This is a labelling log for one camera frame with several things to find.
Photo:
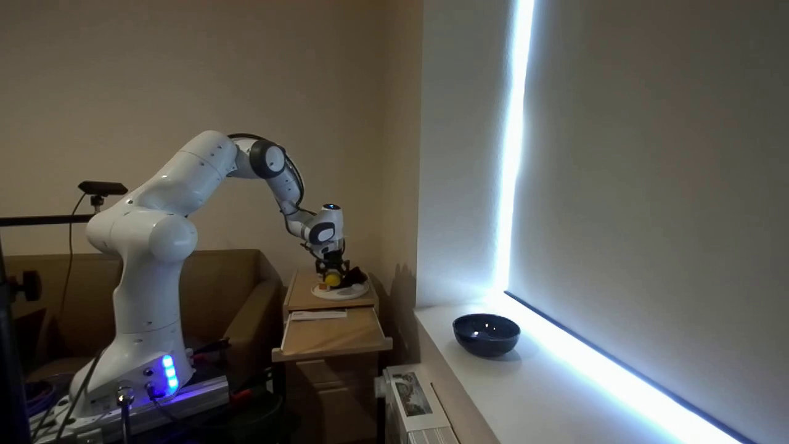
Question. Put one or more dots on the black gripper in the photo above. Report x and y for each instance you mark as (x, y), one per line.
(331, 261)

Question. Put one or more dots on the black sock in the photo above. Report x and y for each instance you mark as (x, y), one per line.
(356, 275)

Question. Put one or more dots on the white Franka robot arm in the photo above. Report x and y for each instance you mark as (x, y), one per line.
(150, 247)

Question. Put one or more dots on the white round plate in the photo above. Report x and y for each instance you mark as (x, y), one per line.
(346, 291)

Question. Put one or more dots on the dark blue bowl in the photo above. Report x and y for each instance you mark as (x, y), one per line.
(486, 337)

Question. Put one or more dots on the pull-out wooden shelf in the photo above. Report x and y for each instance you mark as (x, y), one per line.
(328, 333)

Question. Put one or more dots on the tan leather armchair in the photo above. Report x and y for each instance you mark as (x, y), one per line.
(230, 288)

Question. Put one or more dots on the light wooden side cabinet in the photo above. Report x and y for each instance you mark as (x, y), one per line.
(328, 404)

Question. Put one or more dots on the white radiator heater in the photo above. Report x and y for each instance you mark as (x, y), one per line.
(411, 410)

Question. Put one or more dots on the white window sill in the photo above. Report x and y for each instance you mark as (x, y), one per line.
(533, 395)

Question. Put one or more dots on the black horizontal pole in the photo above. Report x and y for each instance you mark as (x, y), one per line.
(50, 221)

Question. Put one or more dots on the grey window blind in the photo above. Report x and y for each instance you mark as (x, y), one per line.
(656, 206)

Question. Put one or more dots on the aluminium profile rail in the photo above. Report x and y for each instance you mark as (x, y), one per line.
(163, 404)

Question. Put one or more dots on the black camera on pole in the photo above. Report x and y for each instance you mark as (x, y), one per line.
(102, 188)

